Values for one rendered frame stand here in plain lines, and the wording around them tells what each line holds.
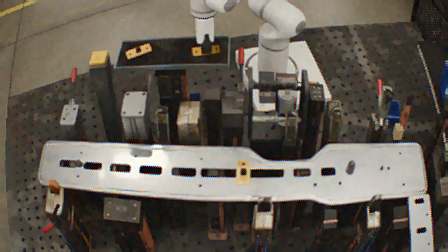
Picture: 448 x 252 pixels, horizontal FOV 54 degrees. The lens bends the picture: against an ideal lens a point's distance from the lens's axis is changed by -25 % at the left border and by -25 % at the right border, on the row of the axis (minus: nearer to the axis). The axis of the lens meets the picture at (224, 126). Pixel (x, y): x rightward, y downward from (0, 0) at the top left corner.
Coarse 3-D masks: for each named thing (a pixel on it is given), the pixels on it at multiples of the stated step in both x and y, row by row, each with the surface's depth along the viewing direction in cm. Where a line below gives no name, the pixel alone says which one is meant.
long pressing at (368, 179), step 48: (48, 144) 172; (96, 144) 172; (144, 144) 172; (336, 144) 170; (384, 144) 170; (144, 192) 162; (192, 192) 162; (240, 192) 161; (288, 192) 161; (336, 192) 160; (384, 192) 158
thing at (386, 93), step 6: (384, 90) 157; (390, 90) 157; (384, 96) 158; (390, 96) 155; (384, 102) 161; (390, 102) 160; (384, 108) 163; (378, 114) 165; (384, 114) 165; (378, 120) 165; (384, 120) 166; (378, 126) 167; (384, 126) 167
